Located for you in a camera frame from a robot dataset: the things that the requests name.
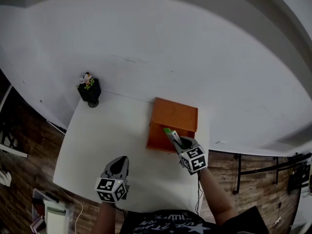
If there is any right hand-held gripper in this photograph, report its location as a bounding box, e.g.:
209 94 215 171
171 136 208 176

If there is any pink white book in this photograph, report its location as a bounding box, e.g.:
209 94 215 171
30 215 46 232

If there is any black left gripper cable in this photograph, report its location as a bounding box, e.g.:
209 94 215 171
114 203 129 217

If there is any long white floor cable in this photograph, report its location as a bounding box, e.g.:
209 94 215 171
58 185 84 234

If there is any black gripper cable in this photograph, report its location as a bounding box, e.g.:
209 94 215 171
114 203 129 217
195 176 204 215

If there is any clear plastic bin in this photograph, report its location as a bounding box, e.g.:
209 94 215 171
30 188 74 234

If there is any black pot with flower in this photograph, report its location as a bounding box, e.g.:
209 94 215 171
76 72 102 108

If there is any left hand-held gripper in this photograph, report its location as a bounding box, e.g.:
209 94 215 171
94 156 131 204

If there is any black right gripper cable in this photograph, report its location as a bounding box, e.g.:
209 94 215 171
195 176 204 215

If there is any green and white packet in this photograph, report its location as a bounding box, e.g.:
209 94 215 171
163 127 182 146

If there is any person's right forearm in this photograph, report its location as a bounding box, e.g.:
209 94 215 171
198 167 238 225

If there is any person's black printed shirt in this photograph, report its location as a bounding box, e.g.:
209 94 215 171
119 205 269 234

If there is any white flat box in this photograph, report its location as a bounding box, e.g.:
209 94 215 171
45 198 68 234

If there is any black metal frame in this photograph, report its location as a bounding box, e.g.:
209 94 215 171
233 152 312 196

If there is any person's left forearm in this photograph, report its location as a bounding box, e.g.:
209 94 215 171
97 200 118 234

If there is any orange cardboard box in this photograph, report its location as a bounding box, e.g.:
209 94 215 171
146 97 198 154

